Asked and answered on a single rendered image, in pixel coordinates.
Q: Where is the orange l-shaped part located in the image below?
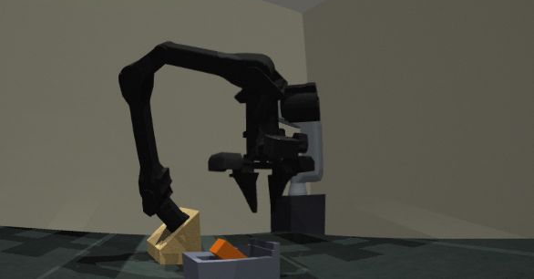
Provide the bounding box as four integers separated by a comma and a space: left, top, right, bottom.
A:
209, 239, 248, 260

